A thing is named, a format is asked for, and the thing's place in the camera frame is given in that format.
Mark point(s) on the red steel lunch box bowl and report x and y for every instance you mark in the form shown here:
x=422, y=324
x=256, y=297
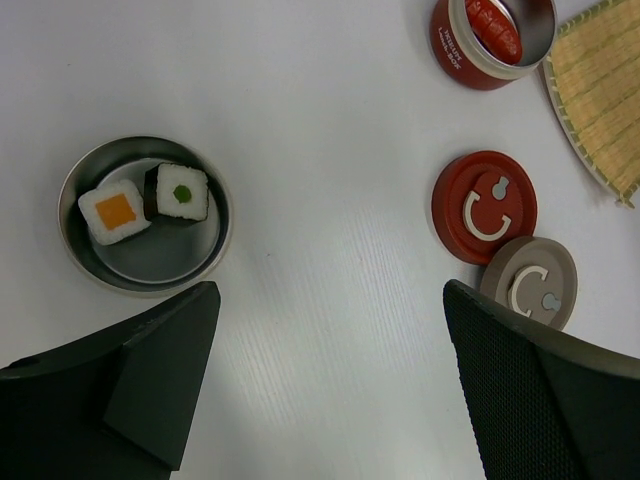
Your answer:
x=465, y=59

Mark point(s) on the bamboo sushi mat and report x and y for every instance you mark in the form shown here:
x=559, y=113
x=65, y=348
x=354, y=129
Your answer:
x=592, y=79

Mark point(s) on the green sushi roll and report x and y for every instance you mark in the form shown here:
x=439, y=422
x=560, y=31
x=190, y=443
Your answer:
x=175, y=192

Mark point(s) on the orange sushi roll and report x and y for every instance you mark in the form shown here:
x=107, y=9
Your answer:
x=113, y=212

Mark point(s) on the red sausage toy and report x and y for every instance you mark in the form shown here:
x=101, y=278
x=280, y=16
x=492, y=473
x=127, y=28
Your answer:
x=495, y=31

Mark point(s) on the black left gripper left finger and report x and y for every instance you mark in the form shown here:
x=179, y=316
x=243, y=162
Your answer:
x=116, y=404

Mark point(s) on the red round lid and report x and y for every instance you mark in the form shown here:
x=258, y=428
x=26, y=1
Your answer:
x=480, y=202

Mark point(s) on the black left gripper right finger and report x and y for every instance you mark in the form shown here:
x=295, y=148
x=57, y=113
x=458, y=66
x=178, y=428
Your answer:
x=543, y=404

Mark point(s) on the taupe round lid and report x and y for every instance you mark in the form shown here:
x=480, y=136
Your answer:
x=534, y=277

